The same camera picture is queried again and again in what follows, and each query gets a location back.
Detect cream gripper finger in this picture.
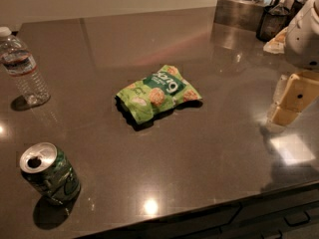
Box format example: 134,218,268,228
268,70,319,126

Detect green soda can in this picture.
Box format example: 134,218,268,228
19,142,81,205

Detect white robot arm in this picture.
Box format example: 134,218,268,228
267,0,319,127

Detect dark mesh utensil holder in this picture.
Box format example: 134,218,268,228
256,6,290,42

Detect green snack bag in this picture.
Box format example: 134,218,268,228
116,65,201,124

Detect clear plastic water bottle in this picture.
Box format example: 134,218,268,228
0,27,51,107

